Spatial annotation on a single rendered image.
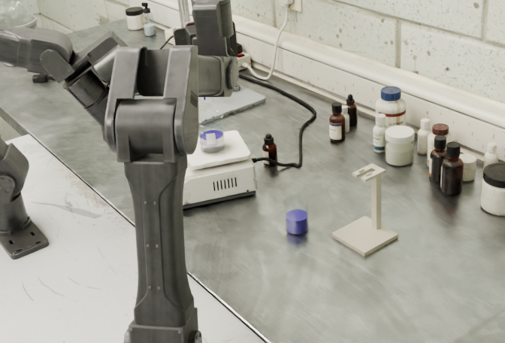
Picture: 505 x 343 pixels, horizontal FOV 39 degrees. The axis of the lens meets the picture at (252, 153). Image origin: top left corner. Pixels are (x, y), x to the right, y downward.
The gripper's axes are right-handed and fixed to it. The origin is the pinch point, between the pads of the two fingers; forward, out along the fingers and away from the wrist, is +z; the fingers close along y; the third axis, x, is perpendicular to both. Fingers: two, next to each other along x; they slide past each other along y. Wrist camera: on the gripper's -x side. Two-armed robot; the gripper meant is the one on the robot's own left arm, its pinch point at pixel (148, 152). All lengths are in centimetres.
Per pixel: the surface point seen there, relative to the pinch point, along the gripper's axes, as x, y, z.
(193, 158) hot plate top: -5.4, 0.0, 6.8
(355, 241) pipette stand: -20.2, -25.8, 25.0
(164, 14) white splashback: -13, 110, 15
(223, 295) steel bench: 0.8, -30.8, 13.4
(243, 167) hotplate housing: -11.7, -3.2, 13.2
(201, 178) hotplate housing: -4.6, -3.6, 9.4
